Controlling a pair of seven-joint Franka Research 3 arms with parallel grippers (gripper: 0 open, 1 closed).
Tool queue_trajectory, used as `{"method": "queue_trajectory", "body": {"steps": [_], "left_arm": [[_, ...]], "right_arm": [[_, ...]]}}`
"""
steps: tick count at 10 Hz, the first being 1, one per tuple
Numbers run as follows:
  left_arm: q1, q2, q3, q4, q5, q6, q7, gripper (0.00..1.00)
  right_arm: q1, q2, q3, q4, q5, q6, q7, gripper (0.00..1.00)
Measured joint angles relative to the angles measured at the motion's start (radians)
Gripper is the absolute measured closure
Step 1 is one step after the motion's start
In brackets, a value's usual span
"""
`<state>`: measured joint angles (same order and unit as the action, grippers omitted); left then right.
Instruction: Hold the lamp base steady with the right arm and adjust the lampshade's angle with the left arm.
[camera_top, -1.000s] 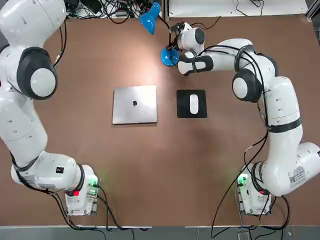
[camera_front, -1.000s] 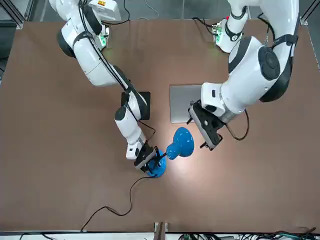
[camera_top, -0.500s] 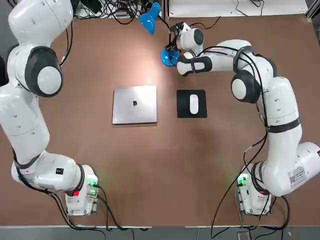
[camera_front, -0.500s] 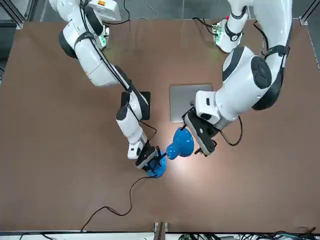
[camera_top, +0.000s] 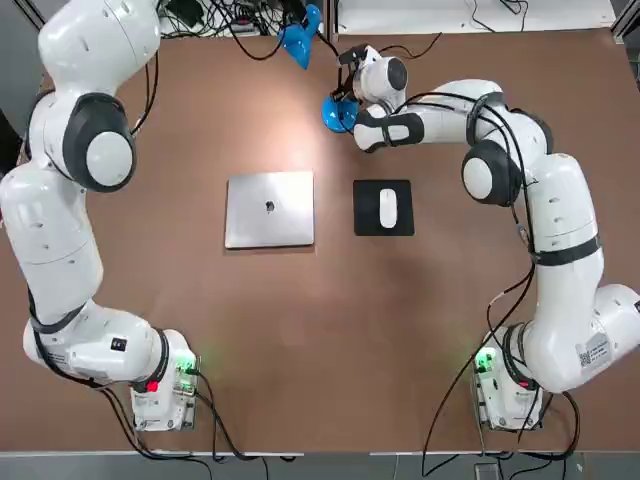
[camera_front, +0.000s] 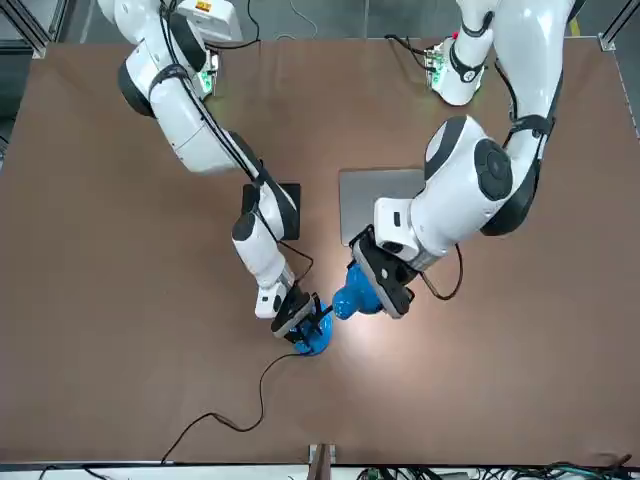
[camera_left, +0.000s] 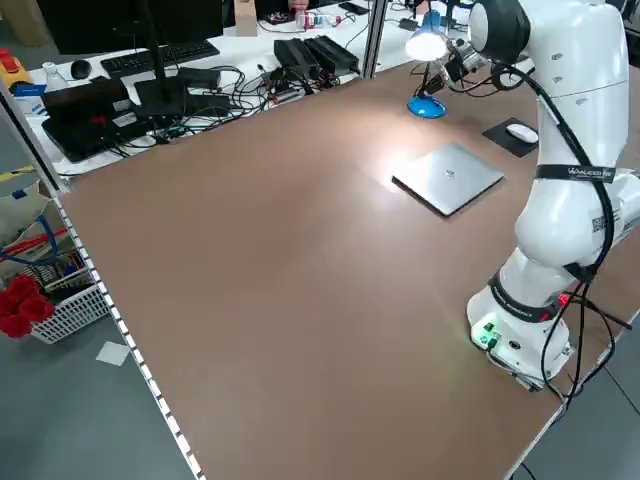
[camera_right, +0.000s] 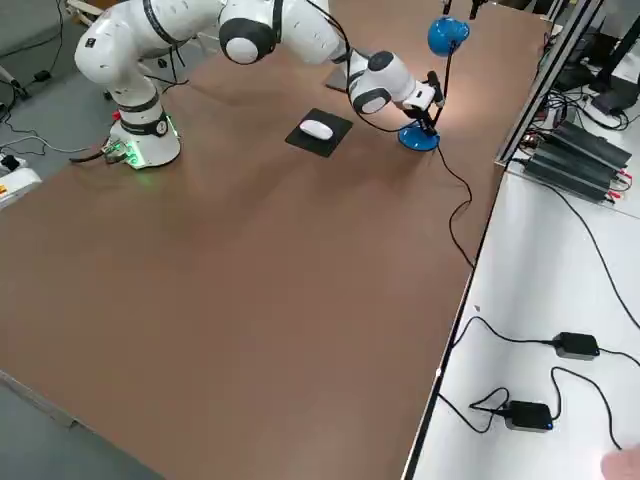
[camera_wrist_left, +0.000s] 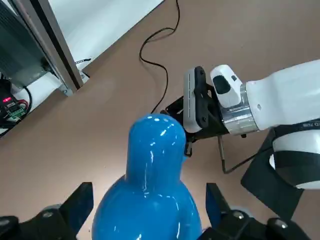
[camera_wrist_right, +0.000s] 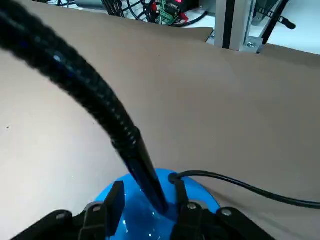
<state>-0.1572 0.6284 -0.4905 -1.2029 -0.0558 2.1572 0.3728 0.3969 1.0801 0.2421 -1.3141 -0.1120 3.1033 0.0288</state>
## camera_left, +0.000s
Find white computer mouse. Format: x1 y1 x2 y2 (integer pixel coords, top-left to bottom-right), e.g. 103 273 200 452
505 123 540 143

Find black base cable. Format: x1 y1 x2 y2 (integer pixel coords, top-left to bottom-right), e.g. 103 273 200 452
542 279 634 401

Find black keyboard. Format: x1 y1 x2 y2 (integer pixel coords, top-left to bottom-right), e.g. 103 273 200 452
99 39 221 79

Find aluminium frame post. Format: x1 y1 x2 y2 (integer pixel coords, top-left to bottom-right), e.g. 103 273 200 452
362 0 389 79
0 79 71 194

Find white plastic basket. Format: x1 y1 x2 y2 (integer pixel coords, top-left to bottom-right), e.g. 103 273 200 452
29 284 114 345

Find black lamp power cable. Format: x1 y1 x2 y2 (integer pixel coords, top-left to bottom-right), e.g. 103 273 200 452
410 60 426 99

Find white capped bottle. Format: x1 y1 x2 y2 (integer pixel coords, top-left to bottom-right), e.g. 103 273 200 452
42 62 69 94

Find silver closed laptop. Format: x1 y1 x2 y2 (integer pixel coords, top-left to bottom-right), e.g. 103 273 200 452
391 142 506 219

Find clear plastic bottle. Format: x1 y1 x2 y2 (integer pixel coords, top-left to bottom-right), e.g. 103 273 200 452
294 12 344 30

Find black power supply unit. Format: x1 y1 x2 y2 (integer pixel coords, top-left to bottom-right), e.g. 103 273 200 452
304 35 361 76
273 37 321 74

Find blue rope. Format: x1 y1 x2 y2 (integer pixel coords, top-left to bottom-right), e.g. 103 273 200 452
0 209 64 266

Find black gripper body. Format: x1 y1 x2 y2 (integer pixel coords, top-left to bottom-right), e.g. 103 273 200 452
441 49 471 81

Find white paper sheet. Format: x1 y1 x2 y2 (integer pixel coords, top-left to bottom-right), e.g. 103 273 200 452
95 341 130 366

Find black monitor stand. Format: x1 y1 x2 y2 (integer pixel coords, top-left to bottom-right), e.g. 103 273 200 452
134 0 189 119

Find aluminium table edge rail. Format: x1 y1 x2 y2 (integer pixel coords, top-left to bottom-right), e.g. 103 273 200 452
52 189 207 480

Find black power adapter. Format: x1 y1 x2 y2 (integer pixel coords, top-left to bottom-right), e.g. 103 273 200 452
177 67 224 89

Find dark mouse pad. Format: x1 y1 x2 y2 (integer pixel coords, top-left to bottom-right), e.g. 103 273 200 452
482 117 541 159

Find black monitor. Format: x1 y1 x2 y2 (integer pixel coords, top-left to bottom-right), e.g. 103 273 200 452
37 0 224 56

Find circuit board with wires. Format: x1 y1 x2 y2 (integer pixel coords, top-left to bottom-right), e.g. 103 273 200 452
259 69 321 106

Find red fabric flowers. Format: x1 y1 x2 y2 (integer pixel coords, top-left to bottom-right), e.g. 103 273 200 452
0 274 55 340

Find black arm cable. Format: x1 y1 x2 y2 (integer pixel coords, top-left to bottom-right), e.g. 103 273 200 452
489 58 619 281

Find cardboard box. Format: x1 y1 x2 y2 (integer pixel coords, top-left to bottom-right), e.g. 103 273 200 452
234 0 259 37

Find white desk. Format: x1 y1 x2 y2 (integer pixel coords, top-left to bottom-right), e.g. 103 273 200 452
24 0 481 176

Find black open laptop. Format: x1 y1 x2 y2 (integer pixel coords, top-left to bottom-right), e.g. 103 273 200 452
39 77 151 164

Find blue desk lamp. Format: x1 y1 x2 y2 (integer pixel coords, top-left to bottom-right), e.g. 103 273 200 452
403 8 450 121

